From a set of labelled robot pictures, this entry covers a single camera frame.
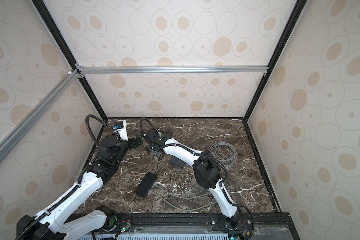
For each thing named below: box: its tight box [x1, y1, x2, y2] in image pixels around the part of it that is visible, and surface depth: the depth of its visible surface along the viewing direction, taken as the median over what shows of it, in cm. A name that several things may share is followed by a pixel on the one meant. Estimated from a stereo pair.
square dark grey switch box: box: [169, 155, 187, 169], surface depth 96 cm
